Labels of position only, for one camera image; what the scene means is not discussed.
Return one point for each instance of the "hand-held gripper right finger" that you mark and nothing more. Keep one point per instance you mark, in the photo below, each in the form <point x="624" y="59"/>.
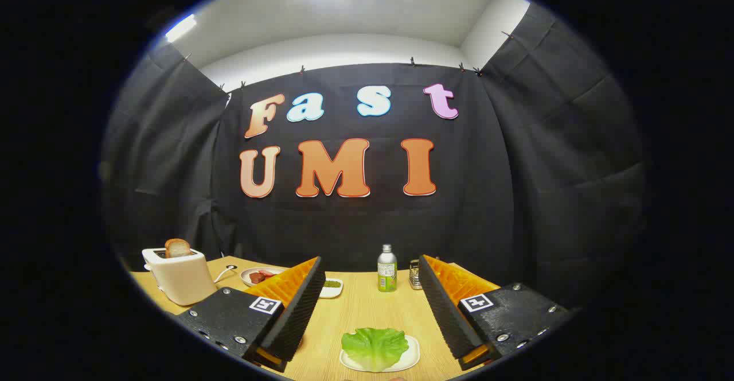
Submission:
<point x="444" y="312"/>

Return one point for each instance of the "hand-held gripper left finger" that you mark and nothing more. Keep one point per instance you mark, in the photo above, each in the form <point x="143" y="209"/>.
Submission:
<point x="301" y="312"/>

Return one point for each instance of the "green lettuce leaf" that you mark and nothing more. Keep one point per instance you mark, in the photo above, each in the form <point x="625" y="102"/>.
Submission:
<point x="373" y="346"/>

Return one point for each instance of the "toasted bread slice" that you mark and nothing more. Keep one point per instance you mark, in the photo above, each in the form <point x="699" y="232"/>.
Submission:
<point x="178" y="248"/>

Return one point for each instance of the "white divided dish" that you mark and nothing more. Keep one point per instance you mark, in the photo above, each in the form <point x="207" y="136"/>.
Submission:
<point x="335" y="292"/>

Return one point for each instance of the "small pink sausage slice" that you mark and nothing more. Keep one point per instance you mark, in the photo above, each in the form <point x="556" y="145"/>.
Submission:
<point x="267" y="273"/>

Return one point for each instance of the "white square plate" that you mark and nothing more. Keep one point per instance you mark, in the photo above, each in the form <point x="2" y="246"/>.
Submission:
<point x="412" y="356"/>

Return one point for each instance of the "brown meat piece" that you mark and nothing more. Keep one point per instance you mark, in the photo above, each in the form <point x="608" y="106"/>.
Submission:
<point x="256" y="278"/>

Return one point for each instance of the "grey round plate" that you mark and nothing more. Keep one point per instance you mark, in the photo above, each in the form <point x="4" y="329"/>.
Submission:
<point x="245" y="278"/>

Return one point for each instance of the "green label metal bottle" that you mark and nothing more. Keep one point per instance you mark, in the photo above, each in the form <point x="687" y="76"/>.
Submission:
<point x="387" y="272"/>

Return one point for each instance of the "black backdrop cloth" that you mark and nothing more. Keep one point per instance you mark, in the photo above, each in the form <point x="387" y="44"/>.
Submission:
<point x="355" y="226"/>

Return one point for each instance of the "white toaster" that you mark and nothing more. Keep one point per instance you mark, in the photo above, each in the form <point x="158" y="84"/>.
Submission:
<point x="183" y="280"/>

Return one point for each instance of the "ceiling light strip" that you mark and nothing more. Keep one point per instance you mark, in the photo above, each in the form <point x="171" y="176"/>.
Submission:
<point x="180" y="27"/>

